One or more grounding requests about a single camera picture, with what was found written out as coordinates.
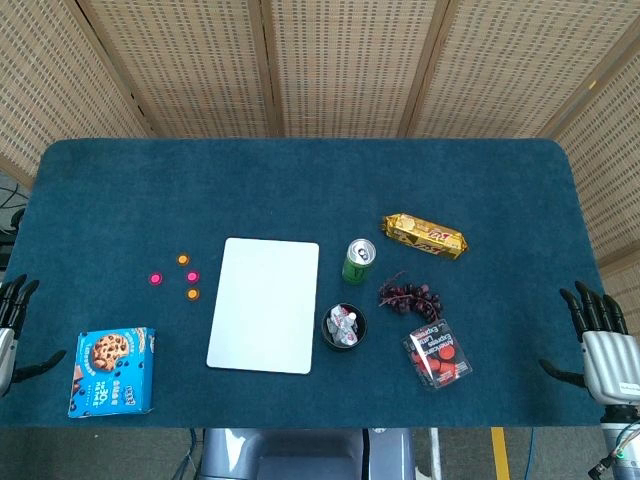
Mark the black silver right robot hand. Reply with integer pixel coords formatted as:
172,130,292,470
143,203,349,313
538,280,640,405

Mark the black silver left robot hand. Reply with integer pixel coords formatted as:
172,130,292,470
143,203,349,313
0,273,67,397

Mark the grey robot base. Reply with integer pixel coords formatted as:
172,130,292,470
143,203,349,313
199,428,416,480

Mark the blue cookie box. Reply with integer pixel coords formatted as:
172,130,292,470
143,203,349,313
67,327,157,419

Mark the yellow floor tape strip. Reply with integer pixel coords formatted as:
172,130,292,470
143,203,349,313
491,427,511,480

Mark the clear coffee capsule box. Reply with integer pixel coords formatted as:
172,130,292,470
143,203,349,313
402,318,474,391

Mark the white table leg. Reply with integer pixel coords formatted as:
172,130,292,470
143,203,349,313
428,428,443,480

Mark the dark red grape bunch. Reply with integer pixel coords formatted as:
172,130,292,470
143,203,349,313
378,271,444,322

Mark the gold biscuit packet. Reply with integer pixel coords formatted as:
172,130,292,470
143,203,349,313
382,213,470,261

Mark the white magnetic board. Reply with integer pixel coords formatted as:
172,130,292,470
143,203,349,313
206,237,321,375

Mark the green energy drink can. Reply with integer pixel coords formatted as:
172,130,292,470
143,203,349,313
341,238,378,287

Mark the silver jelly drink pouch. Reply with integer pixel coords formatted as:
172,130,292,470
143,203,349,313
327,303,360,347

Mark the black mesh pen cup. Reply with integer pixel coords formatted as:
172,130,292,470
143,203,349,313
321,302,369,353

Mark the blue table cloth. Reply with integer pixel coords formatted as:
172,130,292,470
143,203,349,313
0,138,609,430

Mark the woven bamboo folding screen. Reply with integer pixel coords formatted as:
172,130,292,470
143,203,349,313
0,0,640,311

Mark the black cable bundle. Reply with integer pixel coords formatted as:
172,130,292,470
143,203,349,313
0,182,29,244

